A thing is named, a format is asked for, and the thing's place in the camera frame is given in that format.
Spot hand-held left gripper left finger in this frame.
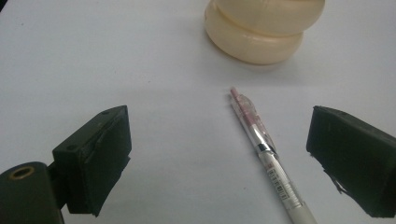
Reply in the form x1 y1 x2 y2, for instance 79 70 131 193
47 105 133 217

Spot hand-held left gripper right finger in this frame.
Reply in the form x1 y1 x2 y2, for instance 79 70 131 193
305 105 396 218

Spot clear white ballpoint pen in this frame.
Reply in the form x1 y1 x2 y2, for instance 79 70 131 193
229 87 319 224

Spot cream ribbed plastic container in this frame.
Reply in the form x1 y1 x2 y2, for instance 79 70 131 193
204 0 326 66

